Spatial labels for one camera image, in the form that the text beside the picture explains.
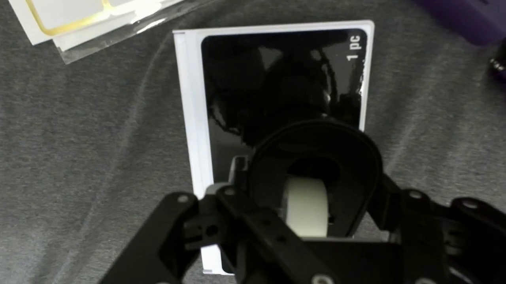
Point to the white label sheets pack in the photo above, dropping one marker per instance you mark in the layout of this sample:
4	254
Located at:
63	16

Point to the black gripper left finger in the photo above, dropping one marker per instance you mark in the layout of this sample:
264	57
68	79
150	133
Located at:
174	237

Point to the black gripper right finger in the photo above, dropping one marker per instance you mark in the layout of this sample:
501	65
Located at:
452	242

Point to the white box with black print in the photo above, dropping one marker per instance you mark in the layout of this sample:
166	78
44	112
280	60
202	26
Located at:
189	104

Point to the grey tablecloth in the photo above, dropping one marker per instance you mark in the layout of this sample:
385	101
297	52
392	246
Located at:
95	158

